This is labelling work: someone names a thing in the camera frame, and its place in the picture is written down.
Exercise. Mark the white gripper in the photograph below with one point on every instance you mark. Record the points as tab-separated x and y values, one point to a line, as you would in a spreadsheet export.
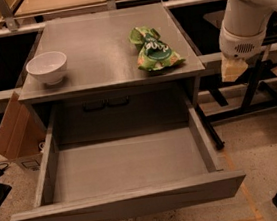
239	46

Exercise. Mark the grey top drawer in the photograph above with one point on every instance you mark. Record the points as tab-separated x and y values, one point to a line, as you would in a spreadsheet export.
142	154

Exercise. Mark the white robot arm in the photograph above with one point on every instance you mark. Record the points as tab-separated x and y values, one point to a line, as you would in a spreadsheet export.
240	6

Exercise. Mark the grey drawer cabinet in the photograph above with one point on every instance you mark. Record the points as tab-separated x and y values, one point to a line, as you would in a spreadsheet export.
104	95

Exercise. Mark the black side table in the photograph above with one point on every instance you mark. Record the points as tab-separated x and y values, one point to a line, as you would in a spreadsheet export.
245	102

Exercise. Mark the green chip bag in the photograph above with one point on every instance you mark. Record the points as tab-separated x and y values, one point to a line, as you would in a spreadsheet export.
154	54

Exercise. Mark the white bowl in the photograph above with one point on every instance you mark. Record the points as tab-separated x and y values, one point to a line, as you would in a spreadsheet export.
48	68

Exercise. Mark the cardboard box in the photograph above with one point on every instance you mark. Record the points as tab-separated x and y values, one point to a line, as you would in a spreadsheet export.
20	136

